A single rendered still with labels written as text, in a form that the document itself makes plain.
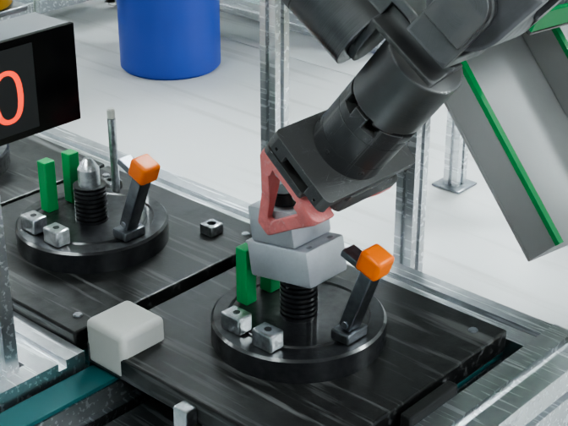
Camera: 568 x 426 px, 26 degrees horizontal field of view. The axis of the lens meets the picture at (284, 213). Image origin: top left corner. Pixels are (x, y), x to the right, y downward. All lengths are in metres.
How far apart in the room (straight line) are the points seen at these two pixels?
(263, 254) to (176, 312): 0.11
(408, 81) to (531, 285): 0.55
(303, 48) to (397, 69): 1.21
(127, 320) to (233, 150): 0.66
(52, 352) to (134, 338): 0.08
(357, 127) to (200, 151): 0.79
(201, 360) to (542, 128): 0.40
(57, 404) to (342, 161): 0.29
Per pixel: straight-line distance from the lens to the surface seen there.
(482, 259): 1.36
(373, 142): 0.84
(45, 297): 1.06
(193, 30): 1.85
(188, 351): 0.98
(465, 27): 0.77
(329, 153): 0.86
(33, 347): 1.03
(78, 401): 0.98
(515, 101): 1.15
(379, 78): 0.81
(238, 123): 1.70
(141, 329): 0.97
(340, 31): 0.82
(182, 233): 1.15
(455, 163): 1.50
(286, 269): 0.94
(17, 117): 0.85
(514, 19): 0.77
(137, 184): 1.07
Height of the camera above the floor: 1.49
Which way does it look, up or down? 26 degrees down
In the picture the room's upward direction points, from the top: straight up
